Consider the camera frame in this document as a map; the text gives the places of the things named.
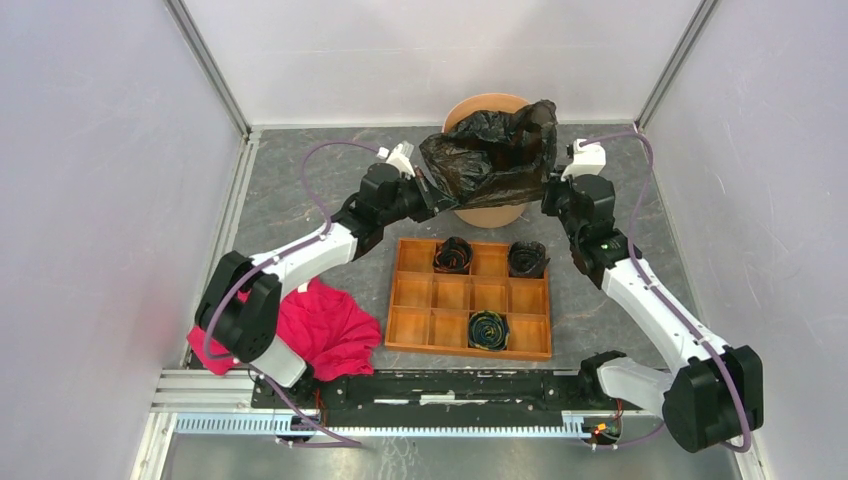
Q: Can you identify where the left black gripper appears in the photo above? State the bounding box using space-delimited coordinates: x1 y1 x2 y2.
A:
379 168 458 226

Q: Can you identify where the orange trash bin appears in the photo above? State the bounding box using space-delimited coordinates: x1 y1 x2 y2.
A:
442 93 529 229

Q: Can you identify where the black trash bag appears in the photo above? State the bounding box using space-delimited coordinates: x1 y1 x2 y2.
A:
419 100 558 209

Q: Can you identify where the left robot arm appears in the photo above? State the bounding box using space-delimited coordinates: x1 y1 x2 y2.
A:
195 163 457 408

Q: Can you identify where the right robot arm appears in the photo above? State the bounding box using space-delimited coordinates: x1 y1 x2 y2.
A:
541 171 764 453

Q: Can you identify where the rolled black bag, top right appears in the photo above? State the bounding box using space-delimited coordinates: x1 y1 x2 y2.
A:
507 241 550 279

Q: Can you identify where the rolled black bag, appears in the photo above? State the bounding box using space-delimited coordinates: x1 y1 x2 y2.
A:
432 237 473 275
507 241 550 279
467 310 510 352

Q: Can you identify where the rolled black bag, top middle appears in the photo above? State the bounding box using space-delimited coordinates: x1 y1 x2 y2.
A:
432 237 473 275

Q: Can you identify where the orange wooden divider tray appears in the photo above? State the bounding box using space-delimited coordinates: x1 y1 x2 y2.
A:
384 238 553 362

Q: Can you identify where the rolled black bag, bottom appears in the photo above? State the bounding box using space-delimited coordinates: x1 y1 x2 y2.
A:
467 310 510 352

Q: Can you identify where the red cloth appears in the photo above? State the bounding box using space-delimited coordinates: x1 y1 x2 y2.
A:
187 276 384 383

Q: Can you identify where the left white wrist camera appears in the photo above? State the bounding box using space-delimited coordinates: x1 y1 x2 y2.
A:
376 141 416 178

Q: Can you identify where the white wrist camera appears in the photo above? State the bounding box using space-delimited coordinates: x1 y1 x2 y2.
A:
376 141 416 178
561 139 606 180

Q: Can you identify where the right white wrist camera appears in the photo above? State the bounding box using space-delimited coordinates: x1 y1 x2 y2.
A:
561 139 606 180

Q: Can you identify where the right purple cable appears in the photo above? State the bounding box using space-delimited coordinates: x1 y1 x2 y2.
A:
582 129 754 454

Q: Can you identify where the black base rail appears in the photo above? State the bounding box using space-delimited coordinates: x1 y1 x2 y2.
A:
286 369 636 428

